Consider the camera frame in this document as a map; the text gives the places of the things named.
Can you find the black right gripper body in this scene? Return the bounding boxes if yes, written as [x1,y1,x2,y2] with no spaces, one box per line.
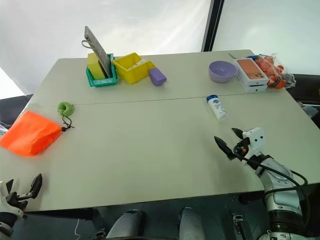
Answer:
[233,136,251,158]

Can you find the grey rounded shape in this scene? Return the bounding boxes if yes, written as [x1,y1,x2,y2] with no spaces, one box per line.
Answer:
[178,206,207,240]
[105,209,147,240]

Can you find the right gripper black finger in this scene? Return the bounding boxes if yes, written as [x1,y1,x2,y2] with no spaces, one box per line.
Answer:
[231,127,244,140]
[213,135,236,161]

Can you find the grey tablet with strap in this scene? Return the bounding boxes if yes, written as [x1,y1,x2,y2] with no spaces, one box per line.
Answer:
[81,25,113,79]

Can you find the white phone box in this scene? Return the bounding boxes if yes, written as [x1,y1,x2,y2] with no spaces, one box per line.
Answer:
[232,57,269,94]

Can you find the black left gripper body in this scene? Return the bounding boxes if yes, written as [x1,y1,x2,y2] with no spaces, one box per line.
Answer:
[5,190,35,211]

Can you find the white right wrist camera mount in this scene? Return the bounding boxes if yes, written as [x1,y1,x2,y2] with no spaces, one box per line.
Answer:
[241,127,266,161]

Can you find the green plastic bin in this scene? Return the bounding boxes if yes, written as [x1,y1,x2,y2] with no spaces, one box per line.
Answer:
[85,52,121,89]

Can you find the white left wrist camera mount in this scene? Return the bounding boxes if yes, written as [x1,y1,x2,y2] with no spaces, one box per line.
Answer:
[0,180,25,219]

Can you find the green ring-shaped soft toy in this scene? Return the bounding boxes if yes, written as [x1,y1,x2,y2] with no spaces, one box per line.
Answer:
[57,101,75,118]

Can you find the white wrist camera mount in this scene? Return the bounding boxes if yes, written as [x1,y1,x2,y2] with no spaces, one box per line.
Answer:
[241,127,266,161]
[0,180,25,219]

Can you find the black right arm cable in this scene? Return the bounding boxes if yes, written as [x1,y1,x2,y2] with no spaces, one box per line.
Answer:
[233,146,312,226]

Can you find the black furniture beside table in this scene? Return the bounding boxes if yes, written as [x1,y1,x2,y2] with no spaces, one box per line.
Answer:
[286,73,320,107]

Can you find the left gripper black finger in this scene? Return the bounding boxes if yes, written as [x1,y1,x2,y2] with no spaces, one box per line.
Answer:
[5,178,15,195]
[28,173,44,200]

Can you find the black table clamp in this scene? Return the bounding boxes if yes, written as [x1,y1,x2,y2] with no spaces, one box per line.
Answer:
[231,213,249,240]
[95,228,108,240]

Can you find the yellow plastic bin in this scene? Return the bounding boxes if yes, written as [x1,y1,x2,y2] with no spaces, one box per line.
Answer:
[111,52,157,85]

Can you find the purple plastic bowl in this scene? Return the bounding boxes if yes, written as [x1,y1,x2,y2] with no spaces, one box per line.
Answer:
[208,60,238,84]

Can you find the purple rectangular block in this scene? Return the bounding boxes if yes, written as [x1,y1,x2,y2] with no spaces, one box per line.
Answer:
[147,67,168,87]

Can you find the white lotion tube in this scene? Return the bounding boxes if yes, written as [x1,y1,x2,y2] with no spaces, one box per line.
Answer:
[206,94,229,122]

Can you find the bag of orange carrots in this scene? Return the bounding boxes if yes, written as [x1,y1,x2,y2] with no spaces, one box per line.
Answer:
[251,52,297,90]

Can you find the yellow rectangular block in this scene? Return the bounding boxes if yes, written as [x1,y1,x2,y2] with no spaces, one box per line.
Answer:
[86,52,107,81]

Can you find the orange cloth bag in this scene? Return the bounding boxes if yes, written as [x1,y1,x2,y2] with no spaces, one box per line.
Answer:
[0,110,75,158]

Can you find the black window frame post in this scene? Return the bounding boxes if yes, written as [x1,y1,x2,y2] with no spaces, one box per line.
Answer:
[200,0,225,53]

